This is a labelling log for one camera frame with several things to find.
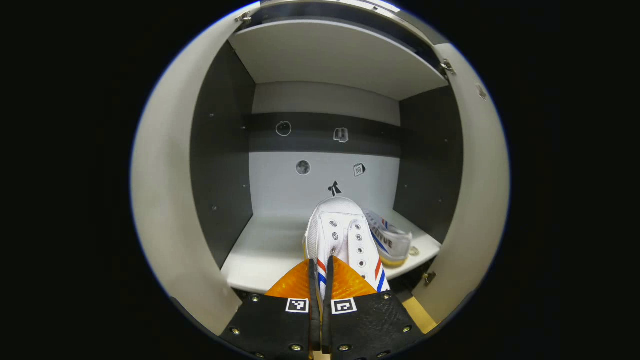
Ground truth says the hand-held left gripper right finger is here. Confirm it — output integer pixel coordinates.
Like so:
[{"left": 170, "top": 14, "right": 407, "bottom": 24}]
[{"left": 321, "top": 256, "right": 426, "bottom": 360}]

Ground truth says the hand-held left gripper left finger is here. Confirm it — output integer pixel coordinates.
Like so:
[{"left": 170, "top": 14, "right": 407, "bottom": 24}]
[{"left": 220, "top": 258, "right": 321, "bottom": 360}]

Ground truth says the white striped shoe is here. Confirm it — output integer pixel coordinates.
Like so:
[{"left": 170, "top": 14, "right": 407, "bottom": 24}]
[
  {"left": 362, "top": 209, "right": 414, "bottom": 267},
  {"left": 302, "top": 196, "right": 392, "bottom": 301}
]

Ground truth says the grey shoe cabinet door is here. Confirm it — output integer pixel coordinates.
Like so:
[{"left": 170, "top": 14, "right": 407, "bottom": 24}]
[
  {"left": 131, "top": 2, "right": 261, "bottom": 337},
  {"left": 410, "top": 42, "right": 511, "bottom": 326}
]

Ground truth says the grey shoe cabinet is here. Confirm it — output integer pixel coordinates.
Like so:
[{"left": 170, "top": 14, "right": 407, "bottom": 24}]
[{"left": 190, "top": 0, "right": 465, "bottom": 296}]

